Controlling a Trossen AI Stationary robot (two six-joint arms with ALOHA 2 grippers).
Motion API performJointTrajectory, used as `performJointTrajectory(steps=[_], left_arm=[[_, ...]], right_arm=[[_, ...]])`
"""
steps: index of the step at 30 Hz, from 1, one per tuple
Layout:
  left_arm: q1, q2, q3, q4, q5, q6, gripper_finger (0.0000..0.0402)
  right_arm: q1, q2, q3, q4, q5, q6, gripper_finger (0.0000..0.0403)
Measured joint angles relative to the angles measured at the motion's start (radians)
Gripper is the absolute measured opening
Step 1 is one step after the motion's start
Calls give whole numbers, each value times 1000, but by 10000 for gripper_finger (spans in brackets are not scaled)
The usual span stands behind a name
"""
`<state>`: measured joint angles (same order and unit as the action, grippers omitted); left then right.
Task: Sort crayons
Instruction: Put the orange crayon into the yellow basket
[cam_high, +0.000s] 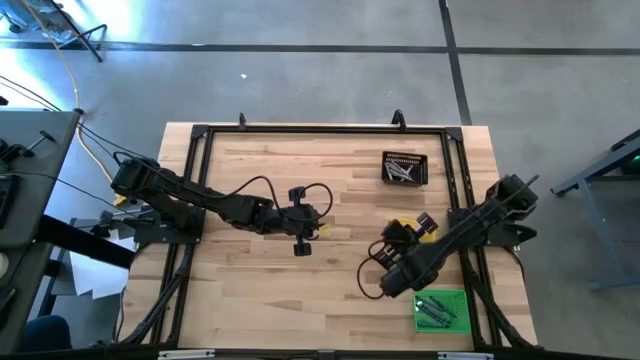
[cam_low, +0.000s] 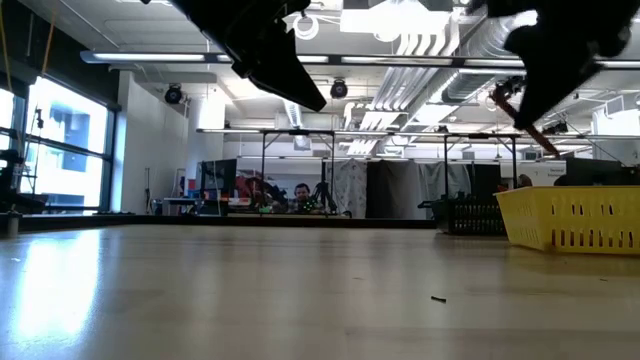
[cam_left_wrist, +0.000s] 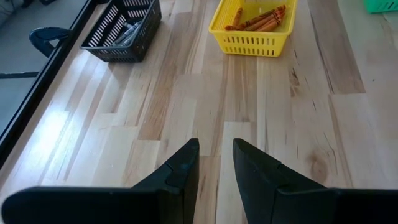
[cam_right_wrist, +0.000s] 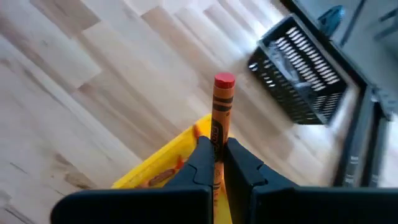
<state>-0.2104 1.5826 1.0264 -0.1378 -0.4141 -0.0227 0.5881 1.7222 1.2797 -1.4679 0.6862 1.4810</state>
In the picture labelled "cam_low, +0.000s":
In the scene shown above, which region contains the white patterned curtain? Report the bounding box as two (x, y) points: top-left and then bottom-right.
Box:
(333, 158), (369, 217)

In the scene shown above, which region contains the window with dark frame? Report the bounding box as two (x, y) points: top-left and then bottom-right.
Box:
(0, 74), (121, 214)

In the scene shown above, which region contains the orange crayon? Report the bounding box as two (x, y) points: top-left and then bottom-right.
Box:
(491, 88), (562, 159)

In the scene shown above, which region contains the black round overhead camera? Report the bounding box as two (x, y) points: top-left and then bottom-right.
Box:
(329, 77), (350, 100)

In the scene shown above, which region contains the black computer monitor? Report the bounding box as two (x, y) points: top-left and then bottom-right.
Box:
(198, 158), (239, 204)
(553, 157), (640, 187)

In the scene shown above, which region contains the black plastic basket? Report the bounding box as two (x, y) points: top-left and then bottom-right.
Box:
(417, 193), (507, 236)

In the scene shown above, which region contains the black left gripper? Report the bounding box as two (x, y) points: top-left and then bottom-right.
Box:
(199, 0), (329, 113)

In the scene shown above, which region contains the yellowish cable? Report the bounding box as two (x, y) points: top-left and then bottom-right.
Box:
(0, 0), (57, 99)

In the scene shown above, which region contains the silver ventilation duct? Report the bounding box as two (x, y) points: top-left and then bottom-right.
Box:
(439, 9), (539, 104)

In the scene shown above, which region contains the black background rig frame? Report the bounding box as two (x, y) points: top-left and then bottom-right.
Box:
(442, 132), (519, 202)
(258, 128), (337, 217)

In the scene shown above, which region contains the small grey cylinder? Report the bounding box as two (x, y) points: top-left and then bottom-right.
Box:
(4, 209), (22, 238)

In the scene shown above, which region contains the white ring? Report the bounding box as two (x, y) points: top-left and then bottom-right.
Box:
(292, 13), (321, 42)

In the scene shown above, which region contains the white ceiling unit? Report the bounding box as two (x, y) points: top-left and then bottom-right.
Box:
(338, 0), (454, 44)

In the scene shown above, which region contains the yellow plastic basket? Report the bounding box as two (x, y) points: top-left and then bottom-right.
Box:
(493, 185), (640, 256)

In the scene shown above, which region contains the black aluminium table frame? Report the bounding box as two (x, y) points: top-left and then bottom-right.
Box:
(19, 213), (441, 231)

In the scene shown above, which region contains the overhead light bar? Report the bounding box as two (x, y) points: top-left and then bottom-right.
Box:
(79, 49), (640, 71)

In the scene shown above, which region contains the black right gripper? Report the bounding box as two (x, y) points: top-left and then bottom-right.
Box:
(503, 22), (604, 130)

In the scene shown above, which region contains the dark curtain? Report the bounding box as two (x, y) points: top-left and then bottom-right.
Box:
(364, 159), (432, 220)

